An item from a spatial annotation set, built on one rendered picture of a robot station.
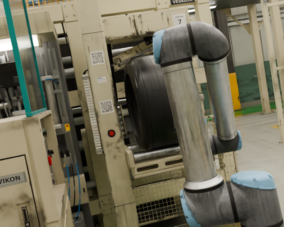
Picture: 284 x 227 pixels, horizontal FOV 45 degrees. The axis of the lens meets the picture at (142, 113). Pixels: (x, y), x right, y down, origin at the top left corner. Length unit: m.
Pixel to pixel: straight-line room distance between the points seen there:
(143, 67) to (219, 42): 0.79
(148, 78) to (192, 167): 0.77
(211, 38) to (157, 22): 1.21
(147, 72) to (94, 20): 0.44
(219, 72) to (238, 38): 10.87
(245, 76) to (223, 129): 10.59
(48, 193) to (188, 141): 0.52
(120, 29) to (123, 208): 1.15
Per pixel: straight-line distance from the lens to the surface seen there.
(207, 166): 1.26
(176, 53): 1.20
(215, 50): 1.23
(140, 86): 1.88
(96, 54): 2.04
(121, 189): 2.11
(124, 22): 2.35
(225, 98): 1.39
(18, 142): 1.21
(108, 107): 2.03
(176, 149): 2.05
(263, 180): 1.28
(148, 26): 2.38
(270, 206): 1.30
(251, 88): 12.14
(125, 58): 2.45
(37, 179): 1.24
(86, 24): 2.06
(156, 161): 2.01
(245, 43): 12.23
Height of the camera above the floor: 1.31
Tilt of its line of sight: 5 degrees down
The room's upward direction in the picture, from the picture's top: 10 degrees counter-clockwise
